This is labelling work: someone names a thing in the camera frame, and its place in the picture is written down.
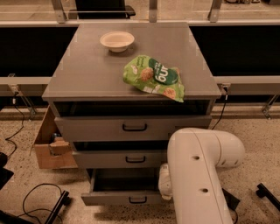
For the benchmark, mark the black stand leg left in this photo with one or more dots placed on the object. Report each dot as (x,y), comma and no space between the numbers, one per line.
(64,200)

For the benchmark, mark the black stand leg right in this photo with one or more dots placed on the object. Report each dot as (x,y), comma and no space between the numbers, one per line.
(262,191)

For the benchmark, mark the white paper bowl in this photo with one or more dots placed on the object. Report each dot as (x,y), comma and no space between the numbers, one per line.
(117,41)

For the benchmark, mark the metal railing frame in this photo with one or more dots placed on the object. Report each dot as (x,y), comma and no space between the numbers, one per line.
(242,53)

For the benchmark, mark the black power adapter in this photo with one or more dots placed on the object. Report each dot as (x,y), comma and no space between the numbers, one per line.
(232,201)

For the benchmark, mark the grey drawer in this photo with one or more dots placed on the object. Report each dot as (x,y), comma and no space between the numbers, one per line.
(126,128)
(123,186)
(119,158)

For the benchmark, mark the grey top drawer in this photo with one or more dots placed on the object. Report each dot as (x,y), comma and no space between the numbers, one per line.
(126,128)

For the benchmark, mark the black object left edge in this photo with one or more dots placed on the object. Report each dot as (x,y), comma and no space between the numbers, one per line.
(5,175)

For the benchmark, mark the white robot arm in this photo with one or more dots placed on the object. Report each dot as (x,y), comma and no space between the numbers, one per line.
(189,176)

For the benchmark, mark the grey drawer cabinet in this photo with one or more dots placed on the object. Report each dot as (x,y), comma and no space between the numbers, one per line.
(90,80)

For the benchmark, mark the brown cardboard box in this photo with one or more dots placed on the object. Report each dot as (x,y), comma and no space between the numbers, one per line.
(52,151)

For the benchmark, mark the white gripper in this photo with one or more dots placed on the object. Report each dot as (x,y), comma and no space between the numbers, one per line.
(164,183)

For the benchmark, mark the black office chair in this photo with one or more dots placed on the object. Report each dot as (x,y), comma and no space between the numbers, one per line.
(101,9)

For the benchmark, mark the grey middle drawer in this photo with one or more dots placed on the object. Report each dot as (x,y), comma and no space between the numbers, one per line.
(119,158)

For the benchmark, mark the black stand leg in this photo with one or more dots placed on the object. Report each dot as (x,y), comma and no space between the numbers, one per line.
(64,200)
(262,191)

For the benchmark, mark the grey bottom drawer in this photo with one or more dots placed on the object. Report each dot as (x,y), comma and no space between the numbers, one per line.
(123,186)

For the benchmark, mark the green snack bag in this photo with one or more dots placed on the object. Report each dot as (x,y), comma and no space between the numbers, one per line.
(151,76)

